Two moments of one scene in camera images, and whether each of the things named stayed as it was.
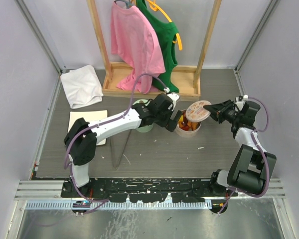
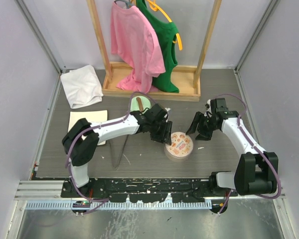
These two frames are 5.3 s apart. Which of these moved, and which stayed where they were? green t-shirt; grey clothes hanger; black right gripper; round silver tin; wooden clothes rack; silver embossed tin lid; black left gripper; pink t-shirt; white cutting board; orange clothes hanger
Moved: silver embossed tin lid; black right gripper; round silver tin; black left gripper
Stayed: white cutting board; pink t-shirt; grey clothes hanger; orange clothes hanger; green t-shirt; wooden clothes rack
